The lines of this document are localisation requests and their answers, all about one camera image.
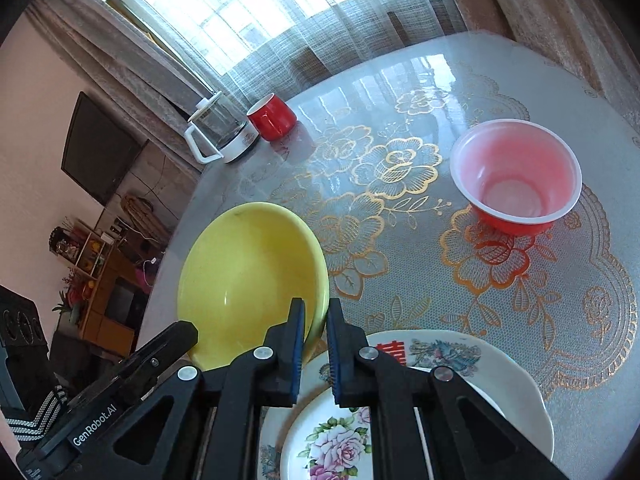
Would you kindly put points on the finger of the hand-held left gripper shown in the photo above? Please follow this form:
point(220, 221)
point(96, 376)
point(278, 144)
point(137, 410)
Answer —
point(160, 352)

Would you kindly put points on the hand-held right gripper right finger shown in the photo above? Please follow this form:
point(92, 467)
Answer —
point(334, 360)

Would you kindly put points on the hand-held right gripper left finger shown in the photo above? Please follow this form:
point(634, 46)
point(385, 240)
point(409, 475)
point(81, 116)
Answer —
point(298, 345)

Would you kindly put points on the white floral plate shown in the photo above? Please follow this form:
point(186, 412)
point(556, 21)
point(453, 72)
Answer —
point(330, 440)

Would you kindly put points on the yellow plastic bowl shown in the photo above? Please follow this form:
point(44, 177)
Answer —
point(250, 270)

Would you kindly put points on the large white dragon print plate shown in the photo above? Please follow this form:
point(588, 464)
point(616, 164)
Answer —
point(500, 400)

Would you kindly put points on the red plastic bowl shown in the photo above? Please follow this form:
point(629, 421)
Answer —
point(515, 185)

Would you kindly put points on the person's left forearm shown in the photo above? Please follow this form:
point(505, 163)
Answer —
point(40, 412)

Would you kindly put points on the wooden cabinet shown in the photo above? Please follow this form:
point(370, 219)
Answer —
point(110, 300)

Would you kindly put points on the artificial fruit and flowers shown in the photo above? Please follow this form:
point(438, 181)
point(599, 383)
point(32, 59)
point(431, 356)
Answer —
point(72, 302)

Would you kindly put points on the small wooden shelf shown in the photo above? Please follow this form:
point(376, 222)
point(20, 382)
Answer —
point(85, 250)

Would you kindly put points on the wooden folding chair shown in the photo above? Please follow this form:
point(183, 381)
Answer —
point(145, 217)

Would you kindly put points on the white glass kettle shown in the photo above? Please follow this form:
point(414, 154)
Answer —
point(225, 130)

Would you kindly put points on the red mug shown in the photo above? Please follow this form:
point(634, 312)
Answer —
point(272, 117)

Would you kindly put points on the wooden dining chair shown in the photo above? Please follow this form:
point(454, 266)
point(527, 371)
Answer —
point(310, 62)

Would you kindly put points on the beige curtain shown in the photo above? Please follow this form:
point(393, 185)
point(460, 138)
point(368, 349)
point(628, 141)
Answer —
point(125, 70)
point(560, 20)

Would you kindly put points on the white sheer curtain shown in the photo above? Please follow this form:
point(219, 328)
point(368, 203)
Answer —
point(300, 25)

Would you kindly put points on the black wall television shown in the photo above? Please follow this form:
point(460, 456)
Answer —
point(100, 150)

